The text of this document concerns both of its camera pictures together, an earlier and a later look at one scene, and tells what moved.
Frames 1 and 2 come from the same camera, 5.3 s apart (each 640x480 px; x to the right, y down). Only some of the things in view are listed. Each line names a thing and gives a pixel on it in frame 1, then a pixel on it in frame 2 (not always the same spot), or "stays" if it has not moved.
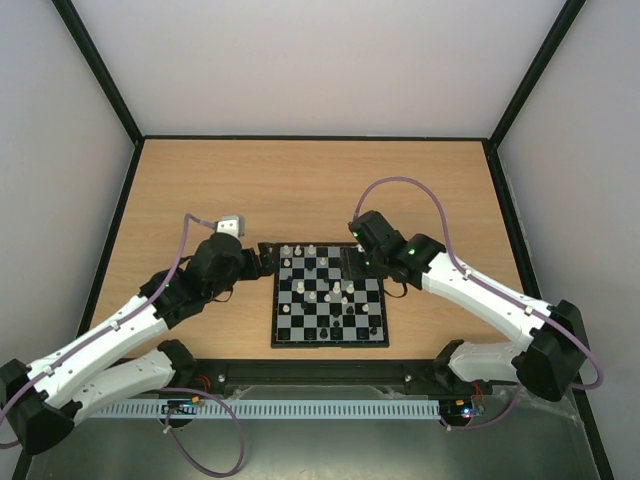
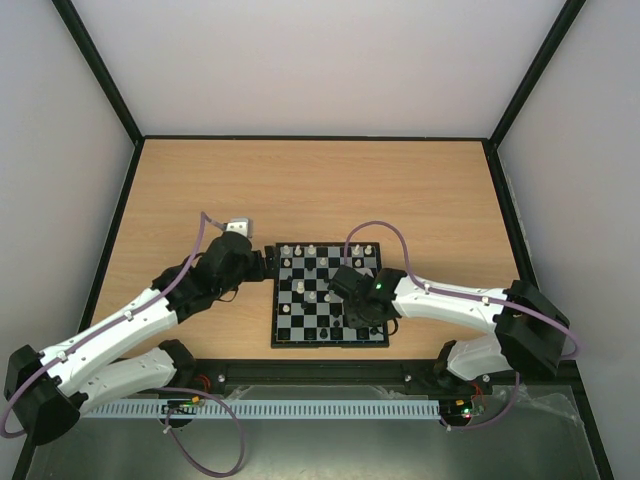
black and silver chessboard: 314,306 stays
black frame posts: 79,31 stays
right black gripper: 353,263 to 343,284
